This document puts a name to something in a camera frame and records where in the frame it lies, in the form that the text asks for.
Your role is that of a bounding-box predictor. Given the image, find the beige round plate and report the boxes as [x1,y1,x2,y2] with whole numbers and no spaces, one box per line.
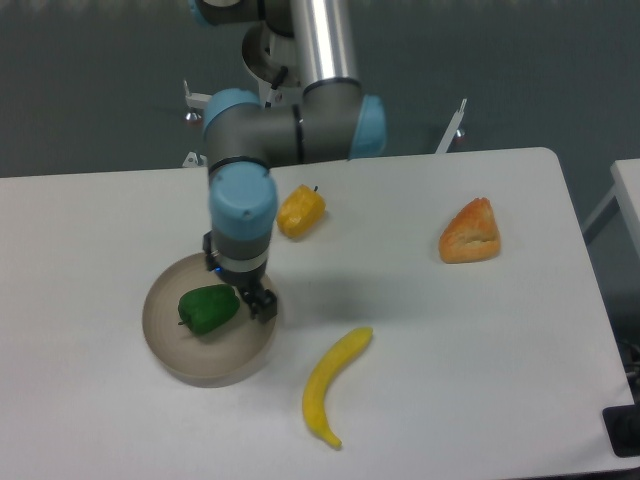
[142,254,280,387]

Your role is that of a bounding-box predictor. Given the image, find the green bell pepper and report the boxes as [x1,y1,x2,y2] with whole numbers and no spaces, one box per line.
[178,284,240,336]

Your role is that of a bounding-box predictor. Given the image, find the black device at edge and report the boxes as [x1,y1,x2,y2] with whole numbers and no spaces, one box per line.
[602,404,640,458]

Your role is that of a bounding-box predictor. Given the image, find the yellow bell pepper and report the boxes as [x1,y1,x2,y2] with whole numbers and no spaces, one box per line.
[276,184,326,239]

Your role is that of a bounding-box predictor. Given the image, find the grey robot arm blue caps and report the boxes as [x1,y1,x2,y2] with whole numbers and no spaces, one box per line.
[189,1,387,323]

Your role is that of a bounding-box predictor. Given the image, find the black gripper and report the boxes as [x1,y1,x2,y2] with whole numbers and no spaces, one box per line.
[202,232,278,322]

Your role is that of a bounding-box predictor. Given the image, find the orange pastry bread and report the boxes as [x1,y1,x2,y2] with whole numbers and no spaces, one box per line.
[438,198,502,264]

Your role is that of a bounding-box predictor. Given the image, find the yellow banana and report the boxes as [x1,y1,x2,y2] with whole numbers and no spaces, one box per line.
[301,327,373,450]

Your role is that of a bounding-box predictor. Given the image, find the white side table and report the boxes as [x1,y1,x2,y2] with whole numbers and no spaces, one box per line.
[581,158,640,252]

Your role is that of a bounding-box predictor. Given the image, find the black cable on pedestal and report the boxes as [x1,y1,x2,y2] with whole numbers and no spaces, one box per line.
[264,65,288,109]

